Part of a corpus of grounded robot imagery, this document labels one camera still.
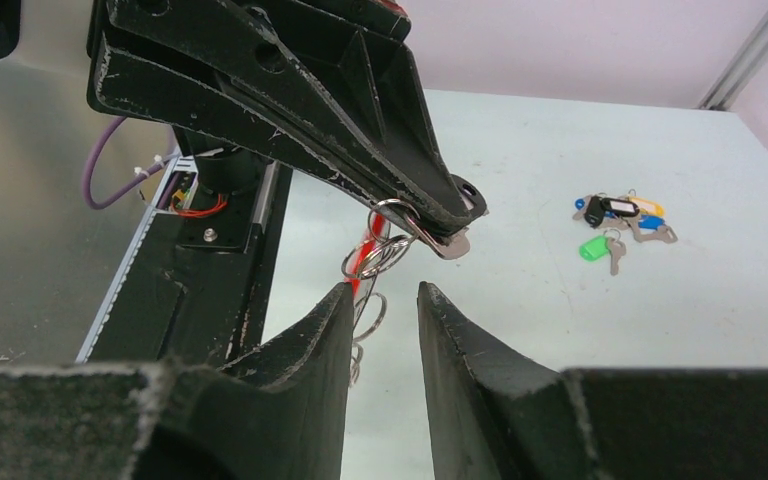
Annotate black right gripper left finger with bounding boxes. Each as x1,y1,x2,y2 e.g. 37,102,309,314
0,283,354,479

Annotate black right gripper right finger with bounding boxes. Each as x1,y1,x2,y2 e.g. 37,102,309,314
417,282,768,479

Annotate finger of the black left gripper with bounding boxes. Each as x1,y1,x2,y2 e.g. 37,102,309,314
88,39,451,237
102,1,483,229

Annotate silver key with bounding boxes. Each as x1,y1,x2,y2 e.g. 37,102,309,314
418,227,471,260
605,229,627,276

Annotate left electronics board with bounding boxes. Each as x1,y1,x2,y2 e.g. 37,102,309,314
166,173,230,219

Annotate green key tag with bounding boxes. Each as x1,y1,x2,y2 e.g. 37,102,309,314
578,235,610,262

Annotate silver key by green tag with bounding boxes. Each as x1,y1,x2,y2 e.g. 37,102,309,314
605,229,627,276

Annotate yellow key tag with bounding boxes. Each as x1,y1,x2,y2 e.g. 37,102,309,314
625,189,665,218

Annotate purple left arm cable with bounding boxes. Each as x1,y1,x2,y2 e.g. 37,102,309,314
81,115,183,212

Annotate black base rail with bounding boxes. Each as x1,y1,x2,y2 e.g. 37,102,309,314
76,164,292,367

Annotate left aluminium frame post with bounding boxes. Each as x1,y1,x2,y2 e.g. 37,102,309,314
697,10,768,111

